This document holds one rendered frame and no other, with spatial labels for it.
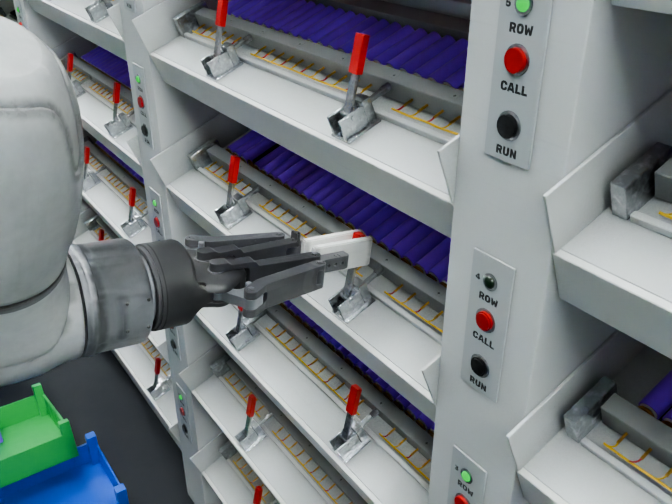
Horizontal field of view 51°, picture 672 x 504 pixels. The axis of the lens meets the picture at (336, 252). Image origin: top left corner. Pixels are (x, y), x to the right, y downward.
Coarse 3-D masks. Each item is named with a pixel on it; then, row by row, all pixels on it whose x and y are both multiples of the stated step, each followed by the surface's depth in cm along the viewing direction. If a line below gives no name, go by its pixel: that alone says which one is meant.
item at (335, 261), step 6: (336, 252) 69; (342, 252) 69; (324, 258) 67; (330, 258) 67; (336, 258) 68; (342, 258) 68; (348, 258) 69; (330, 264) 68; (336, 264) 68; (342, 264) 69; (330, 270) 68; (336, 270) 68; (318, 276) 65; (318, 282) 65
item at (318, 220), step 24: (216, 144) 106; (240, 168) 99; (240, 192) 97; (264, 192) 94; (288, 192) 91; (312, 216) 85; (384, 264) 75; (408, 264) 74; (408, 288) 73; (432, 288) 70
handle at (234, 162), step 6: (234, 156) 91; (234, 162) 90; (234, 168) 91; (228, 174) 92; (234, 174) 91; (228, 180) 92; (234, 180) 91; (228, 186) 92; (234, 186) 92; (228, 192) 93; (228, 198) 93; (228, 204) 93; (234, 204) 94
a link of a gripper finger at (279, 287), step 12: (312, 264) 65; (324, 264) 65; (276, 276) 61; (288, 276) 62; (300, 276) 63; (312, 276) 64; (252, 288) 59; (264, 288) 60; (276, 288) 61; (288, 288) 62; (300, 288) 63; (312, 288) 65; (264, 300) 61; (276, 300) 62; (252, 312) 59
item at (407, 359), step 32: (224, 128) 108; (160, 160) 104; (192, 160) 105; (192, 192) 103; (224, 192) 100; (256, 224) 92; (384, 288) 76; (320, 320) 79; (352, 320) 74; (384, 320) 73; (352, 352) 76; (384, 352) 69; (416, 352) 68; (416, 384) 65
